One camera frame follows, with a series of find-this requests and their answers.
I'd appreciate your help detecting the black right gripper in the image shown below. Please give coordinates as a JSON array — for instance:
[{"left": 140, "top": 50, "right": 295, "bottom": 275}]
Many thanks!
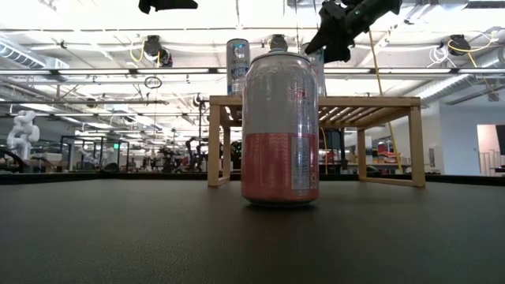
[{"left": 304, "top": 0, "right": 358, "bottom": 64}]

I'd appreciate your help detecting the grey can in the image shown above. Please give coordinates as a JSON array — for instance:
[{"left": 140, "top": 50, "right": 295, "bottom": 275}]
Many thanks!
[{"left": 305, "top": 42, "right": 327, "bottom": 98}]

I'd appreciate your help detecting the white blue slim can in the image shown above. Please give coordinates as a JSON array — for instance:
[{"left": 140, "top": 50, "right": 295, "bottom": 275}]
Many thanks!
[{"left": 226, "top": 38, "right": 251, "bottom": 97}]

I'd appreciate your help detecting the white pink can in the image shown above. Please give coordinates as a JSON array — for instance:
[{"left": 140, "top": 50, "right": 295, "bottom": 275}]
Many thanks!
[{"left": 240, "top": 50, "right": 320, "bottom": 207}]

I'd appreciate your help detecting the wooden slatted shelf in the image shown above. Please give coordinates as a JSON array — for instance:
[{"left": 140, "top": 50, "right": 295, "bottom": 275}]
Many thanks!
[{"left": 207, "top": 94, "right": 426, "bottom": 189}]

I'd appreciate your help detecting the black ceiling cord reel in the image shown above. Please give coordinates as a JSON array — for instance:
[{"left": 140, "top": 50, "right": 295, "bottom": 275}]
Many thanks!
[
  {"left": 142, "top": 35, "right": 174, "bottom": 68},
  {"left": 447, "top": 34, "right": 473, "bottom": 57}
]

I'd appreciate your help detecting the grey ceiling cord reel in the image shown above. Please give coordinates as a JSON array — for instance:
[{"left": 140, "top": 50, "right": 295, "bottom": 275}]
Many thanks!
[{"left": 269, "top": 34, "right": 289, "bottom": 53}]

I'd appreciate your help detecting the yellow extension cord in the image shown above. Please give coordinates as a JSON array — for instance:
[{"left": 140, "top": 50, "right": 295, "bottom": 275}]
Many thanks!
[{"left": 368, "top": 31, "right": 403, "bottom": 174}]

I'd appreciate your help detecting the silver ventilation duct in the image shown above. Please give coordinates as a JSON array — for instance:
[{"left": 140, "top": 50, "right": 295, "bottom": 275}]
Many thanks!
[{"left": 0, "top": 39, "right": 70, "bottom": 71}]

